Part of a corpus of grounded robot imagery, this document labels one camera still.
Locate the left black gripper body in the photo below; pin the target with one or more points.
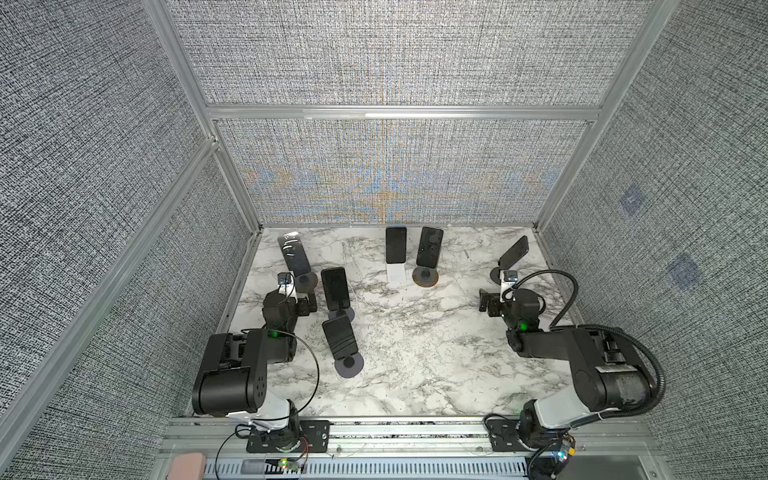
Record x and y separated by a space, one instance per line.
303 305

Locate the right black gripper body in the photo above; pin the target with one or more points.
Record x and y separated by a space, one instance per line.
492 303

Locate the phone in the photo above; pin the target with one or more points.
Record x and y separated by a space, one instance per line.
294 254
340 337
429 247
335 285
395 245
514 254

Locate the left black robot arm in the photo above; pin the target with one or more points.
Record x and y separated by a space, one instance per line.
232 381

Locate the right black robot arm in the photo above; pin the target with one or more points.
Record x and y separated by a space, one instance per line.
612 373

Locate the far-left brown round stand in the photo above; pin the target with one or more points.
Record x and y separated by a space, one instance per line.
306 283

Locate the right dark round stand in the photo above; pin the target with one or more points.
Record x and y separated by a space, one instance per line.
495 275

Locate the second-left grey stand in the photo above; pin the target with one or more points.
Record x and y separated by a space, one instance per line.
348 313

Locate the front-left grey round stand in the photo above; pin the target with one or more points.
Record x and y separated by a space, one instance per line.
349 366

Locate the wooden round phone stand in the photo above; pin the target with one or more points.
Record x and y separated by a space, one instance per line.
425 277

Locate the white phone stand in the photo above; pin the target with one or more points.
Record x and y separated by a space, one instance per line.
396 274

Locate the phone on white stand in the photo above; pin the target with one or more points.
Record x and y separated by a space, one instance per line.
395 245

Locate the pink box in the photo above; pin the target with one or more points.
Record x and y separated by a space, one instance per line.
188 466

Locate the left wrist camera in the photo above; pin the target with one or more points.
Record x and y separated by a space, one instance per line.
285 280

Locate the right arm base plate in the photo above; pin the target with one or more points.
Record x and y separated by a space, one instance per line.
503 435

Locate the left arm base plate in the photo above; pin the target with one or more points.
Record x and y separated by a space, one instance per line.
311 436

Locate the white vented cable tray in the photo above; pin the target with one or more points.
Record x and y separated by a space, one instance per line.
373 468

